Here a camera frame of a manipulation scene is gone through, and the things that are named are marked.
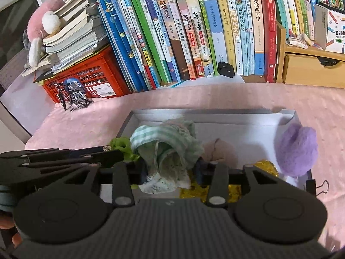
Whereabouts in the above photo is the pink soft cloth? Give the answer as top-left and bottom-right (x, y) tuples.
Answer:
(201, 139), (238, 168)

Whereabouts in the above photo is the green scrunchie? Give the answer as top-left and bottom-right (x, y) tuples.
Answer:
(109, 137), (140, 163)

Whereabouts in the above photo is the green striped cloth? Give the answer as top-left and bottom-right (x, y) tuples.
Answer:
(130, 119), (204, 195)

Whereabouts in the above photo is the purple fluffy soft object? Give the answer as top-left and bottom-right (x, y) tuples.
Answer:
(275, 123), (319, 177)

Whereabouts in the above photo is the person's hand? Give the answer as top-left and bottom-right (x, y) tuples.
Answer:
(0, 215), (22, 248)

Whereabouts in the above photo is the grey cardboard box tray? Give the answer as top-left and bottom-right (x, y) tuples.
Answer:
(118, 109), (301, 181)

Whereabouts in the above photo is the miniature bicycle model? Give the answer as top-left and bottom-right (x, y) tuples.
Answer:
(50, 80), (93, 112)

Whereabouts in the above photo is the black binder clip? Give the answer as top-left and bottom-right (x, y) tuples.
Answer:
(305, 179), (330, 196)

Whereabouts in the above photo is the red plastic crate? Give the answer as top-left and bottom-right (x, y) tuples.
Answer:
(43, 46), (130, 103)

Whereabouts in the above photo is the small black box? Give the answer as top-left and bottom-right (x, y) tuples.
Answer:
(218, 62), (235, 78)

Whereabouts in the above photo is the pink tablecloth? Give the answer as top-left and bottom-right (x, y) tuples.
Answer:
(25, 84), (344, 250)

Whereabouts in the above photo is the wooden drawer organizer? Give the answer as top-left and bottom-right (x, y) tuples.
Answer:
(275, 23), (344, 89)

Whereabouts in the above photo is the stack of lying books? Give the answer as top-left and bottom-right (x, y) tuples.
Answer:
(21, 0), (109, 80)

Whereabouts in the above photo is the row of upright books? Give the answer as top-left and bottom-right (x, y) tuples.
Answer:
(97, 0), (277, 92)

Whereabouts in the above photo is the pink plush toy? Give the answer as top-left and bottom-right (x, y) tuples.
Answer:
(27, 0), (67, 67)

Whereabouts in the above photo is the label printer box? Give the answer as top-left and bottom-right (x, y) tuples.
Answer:
(314, 3), (345, 54)

